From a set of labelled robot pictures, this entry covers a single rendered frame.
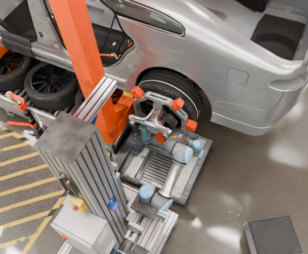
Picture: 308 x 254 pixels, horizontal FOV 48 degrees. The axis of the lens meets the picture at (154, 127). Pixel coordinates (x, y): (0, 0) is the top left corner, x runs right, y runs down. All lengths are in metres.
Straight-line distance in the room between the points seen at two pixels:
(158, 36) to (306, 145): 2.30
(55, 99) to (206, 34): 2.08
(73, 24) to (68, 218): 1.30
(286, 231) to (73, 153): 2.26
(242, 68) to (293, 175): 1.75
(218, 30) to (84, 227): 1.70
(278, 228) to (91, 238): 1.77
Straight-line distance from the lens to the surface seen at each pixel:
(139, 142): 3.66
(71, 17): 2.35
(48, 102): 4.18
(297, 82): 2.95
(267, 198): 3.92
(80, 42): 2.48
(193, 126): 3.18
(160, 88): 3.07
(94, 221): 2.49
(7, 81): 4.57
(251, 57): 2.68
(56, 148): 1.84
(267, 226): 3.45
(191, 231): 3.69
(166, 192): 2.66
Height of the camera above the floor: 3.53
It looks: 56 degrees down
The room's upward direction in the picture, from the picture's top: 6 degrees counter-clockwise
